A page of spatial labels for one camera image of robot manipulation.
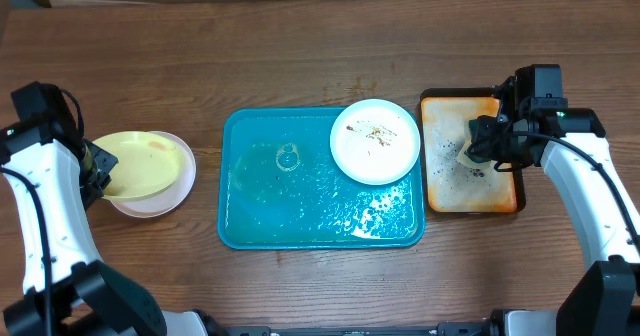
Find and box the yellow green sponge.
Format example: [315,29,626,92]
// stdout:
[456,120,491,170]

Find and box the yellow plate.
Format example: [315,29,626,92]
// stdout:
[94,131,185,202]

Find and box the white plate with sauce streak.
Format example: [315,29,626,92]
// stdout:
[111,131,197,219]

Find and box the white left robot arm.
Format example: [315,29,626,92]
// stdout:
[1,121,167,335]

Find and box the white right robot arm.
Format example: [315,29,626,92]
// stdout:
[466,76,639,335]

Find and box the black tray with soapy water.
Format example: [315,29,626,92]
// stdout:
[420,87,526,214]

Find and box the teal plastic tray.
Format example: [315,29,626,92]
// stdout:
[217,107,426,250]

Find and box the white plate with brown smears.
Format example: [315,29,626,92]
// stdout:
[329,99,421,186]

